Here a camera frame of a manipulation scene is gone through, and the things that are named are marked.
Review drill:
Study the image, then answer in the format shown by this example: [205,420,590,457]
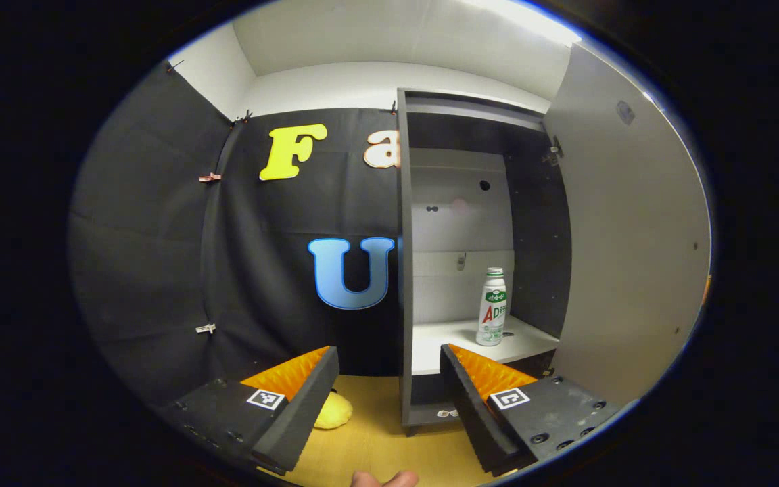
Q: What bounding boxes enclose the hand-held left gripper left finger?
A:
[160,346,341,474]

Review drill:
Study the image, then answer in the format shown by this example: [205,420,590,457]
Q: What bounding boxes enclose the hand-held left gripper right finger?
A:
[440,342,623,478]

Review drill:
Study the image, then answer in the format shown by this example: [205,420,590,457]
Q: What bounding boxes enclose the white green label bottle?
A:
[475,266,508,347]

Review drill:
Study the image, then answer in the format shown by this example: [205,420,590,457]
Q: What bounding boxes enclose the beige cabinet door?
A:
[542,42,713,409]

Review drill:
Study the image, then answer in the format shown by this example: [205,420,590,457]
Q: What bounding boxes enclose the grey cabinet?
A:
[396,88,574,437]

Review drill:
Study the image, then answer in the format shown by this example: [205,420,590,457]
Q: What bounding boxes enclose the yellow lemon plush toy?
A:
[313,391,354,430]

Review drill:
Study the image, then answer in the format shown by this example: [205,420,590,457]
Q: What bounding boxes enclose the black backdrop cloth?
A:
[68,60,405,407]

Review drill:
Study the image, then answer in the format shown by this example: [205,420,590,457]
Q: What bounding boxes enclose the long ceiling light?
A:
[484,0,581,45]

